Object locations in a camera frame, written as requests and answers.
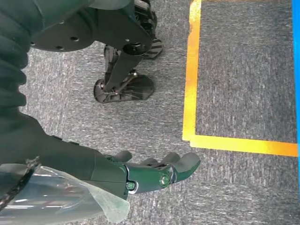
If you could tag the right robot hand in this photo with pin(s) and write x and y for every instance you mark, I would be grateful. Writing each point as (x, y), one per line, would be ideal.
(70, 161)

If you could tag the blue metal shelf rack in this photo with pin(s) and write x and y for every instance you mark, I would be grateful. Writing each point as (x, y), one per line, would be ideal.
(296, 62)

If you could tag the glossy grey housing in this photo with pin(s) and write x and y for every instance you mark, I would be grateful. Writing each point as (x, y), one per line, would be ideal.
(35, 202)

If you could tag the clear plastic film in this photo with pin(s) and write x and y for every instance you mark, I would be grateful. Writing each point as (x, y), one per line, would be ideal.
(112, 208)

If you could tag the robot black right leg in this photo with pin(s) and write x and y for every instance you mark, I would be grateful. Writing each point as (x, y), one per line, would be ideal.
(105, 28)

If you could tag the robot black leg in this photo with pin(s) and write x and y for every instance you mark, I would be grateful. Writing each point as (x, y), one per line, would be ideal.
(105, 28)
(152, 49)

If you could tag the robot black left leg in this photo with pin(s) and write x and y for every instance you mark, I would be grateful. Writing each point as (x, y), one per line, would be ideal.
(152, 49)

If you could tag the yellow floor tape square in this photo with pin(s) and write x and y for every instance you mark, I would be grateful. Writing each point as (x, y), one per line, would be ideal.
(191, 77)

